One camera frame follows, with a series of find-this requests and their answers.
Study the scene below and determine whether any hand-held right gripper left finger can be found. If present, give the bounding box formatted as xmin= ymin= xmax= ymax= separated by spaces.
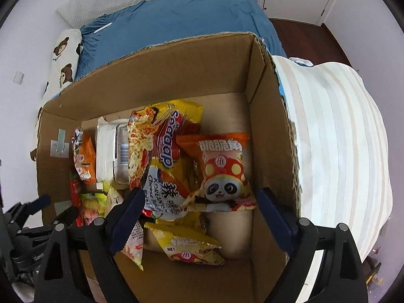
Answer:
xmin=33 ymin=187 xmax=146 ymax=303

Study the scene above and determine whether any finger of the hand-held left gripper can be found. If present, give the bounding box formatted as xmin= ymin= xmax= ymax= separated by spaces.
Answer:
xmin=47 ymin=205 xmax=80 ymax=226
xmin=5 ymin=195 xmax=52 ymax=220

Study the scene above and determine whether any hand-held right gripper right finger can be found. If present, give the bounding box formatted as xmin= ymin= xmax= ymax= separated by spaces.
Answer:
xmin=256 ymin=187 xmax=369 ymax=303

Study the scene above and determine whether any brown red snack packet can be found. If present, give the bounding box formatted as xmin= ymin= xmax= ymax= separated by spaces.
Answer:
xmin=69 ymin=170 xmax=83 ymax=226

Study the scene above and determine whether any yellow cream snack packet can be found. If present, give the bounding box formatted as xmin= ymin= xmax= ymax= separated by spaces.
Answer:
xmin=106 ymin=188 xmax=125 ymax=215

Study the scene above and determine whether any white red label packet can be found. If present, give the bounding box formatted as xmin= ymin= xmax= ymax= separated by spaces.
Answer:
xmin=121 ymin=219 xmax=146 ymax=271

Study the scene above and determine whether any colourful candy ball bag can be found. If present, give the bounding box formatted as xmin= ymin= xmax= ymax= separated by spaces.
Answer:
xmin=80 ymin=181 xmax=108 ymax=221

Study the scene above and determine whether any orange panda snack packet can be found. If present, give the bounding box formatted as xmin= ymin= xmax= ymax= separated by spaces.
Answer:
xmin=72 ymin=127 xmax=97 ymax=185
xmin=176 ymin=133 xmax=258 ymax=213

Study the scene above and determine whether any white plastic tray packet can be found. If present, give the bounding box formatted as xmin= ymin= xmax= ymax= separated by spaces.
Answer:
xmin=95 ymin=120 xmax=132 ymax=187

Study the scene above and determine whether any yellow panda snack packet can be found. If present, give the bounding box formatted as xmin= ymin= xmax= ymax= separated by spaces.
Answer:
xmin=144 ymin=220 xmax=226 ymax=266

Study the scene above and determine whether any large yellow red noodle packet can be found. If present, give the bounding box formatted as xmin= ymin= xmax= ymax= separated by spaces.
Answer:
xmin=127 ymin=99 xmax=204 ymax=221

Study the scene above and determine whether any printed cardboard box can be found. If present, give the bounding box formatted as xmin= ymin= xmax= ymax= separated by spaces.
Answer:
xmin=33 ymin=32 xmax=300 ymax=303

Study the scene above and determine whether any cat print blanket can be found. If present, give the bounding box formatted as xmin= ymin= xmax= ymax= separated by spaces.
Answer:
xmin=271 ymin=55 xmax=390 ymax=291

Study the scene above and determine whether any yellow black floor object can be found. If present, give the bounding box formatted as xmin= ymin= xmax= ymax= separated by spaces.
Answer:
xmin=366 ymin=257 xmax=387 ymax=286

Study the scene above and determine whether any bear print pillow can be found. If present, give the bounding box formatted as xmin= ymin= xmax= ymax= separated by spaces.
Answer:
xmin=30 ymin=28 xmax=83 ymax=161

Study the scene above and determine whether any blue bed sheet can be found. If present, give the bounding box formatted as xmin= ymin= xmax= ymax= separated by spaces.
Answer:
xmin=74 ymin=0 xmax=287 ymax=83

